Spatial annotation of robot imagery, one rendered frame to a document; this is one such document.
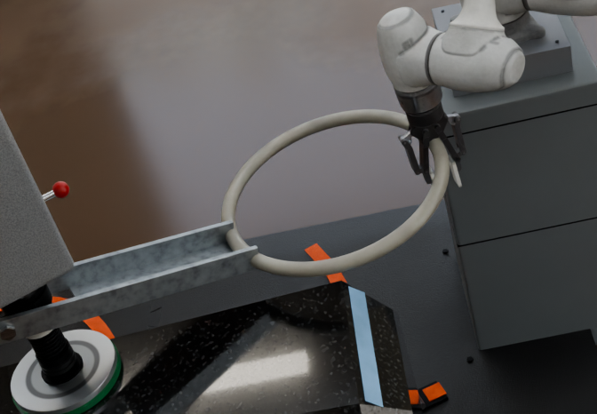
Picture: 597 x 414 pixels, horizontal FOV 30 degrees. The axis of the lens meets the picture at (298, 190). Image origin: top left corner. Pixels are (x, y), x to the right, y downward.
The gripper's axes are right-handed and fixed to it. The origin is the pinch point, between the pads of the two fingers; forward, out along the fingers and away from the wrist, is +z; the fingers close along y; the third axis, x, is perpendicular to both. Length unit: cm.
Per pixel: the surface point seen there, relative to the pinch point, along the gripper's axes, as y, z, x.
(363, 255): 23.7, -10.5, 24.4
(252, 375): 52, -3, 34
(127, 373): 74, -4, 22
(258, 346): 49, -2, 27
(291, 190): 28, 82, -124
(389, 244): 18.4, -10.2, 24.3
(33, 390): 92, -8, 20
